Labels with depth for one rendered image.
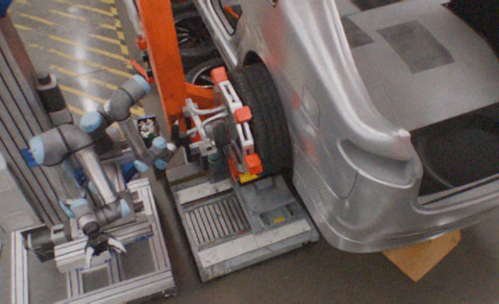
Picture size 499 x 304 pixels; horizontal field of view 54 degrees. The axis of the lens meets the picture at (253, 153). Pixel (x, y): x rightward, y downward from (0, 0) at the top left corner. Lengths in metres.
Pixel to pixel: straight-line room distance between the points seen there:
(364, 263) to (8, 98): 2.32
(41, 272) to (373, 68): 2.39
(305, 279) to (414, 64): 1.51
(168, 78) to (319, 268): 1.56
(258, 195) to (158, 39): 1.25
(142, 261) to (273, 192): 0.98
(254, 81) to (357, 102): 0.95
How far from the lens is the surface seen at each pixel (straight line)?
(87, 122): 2.91
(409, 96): 3.05
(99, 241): 2.12
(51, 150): 2.27
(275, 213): 3.40
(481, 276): 3.57
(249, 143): 2.70
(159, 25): 2.86
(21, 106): 2.38
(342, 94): 1.95
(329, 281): 3.32
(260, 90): 2.71
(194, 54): 4.13
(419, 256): 3.51
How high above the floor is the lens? 2.94
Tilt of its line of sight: 48 degrees down
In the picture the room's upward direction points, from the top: 4 degrees counter-clockwise
